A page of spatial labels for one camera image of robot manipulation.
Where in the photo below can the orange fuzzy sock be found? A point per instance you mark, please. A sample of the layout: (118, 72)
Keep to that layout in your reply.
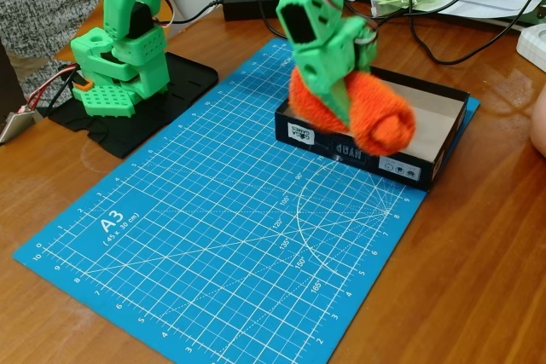
(379, 112)

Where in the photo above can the person bare skin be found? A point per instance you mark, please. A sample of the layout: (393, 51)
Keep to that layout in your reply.
(539, 121)

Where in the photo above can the black cardboard box tray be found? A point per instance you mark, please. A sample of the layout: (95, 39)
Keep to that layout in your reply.
(431, 125)

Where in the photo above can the green 3D-printed robot arm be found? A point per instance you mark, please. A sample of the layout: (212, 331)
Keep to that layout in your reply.
(123, 6)

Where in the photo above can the blue A3 cutting mat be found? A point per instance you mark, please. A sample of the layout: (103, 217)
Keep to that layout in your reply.
(170, 296)

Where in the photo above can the silver controller box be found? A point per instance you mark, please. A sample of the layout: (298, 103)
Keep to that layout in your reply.
(15, 125)

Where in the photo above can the green gripper black servo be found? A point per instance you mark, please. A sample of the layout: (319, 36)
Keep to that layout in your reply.
(321, 71)

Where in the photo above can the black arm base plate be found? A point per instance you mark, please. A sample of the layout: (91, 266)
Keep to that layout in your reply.
(183, 78)

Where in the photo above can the white 3D-printed plastic block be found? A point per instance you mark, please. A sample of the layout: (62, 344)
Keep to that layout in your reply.
(533, 46)

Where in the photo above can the large black power adapter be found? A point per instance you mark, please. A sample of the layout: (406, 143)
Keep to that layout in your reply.
(243, 1)

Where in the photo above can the grey speckled fabric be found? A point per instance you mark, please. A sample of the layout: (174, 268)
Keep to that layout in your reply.
(47, 1)

